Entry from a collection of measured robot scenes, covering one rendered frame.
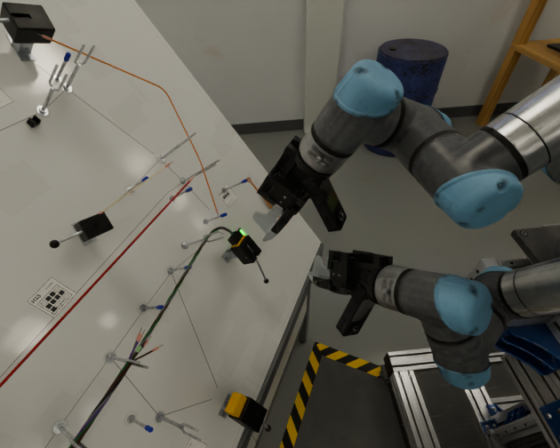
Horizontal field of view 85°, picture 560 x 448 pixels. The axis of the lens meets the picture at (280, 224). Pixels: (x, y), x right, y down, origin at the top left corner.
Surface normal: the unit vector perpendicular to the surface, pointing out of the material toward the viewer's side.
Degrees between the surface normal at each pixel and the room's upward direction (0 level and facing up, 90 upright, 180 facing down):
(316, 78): 90
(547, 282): 72
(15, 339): 54
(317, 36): 90
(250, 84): 90
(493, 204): 90
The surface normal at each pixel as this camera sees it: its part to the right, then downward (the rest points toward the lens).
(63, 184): 0.72, -0.20
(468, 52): 0.08, 0.72
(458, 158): -0.62, -0.43
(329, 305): -0.04, -0.69
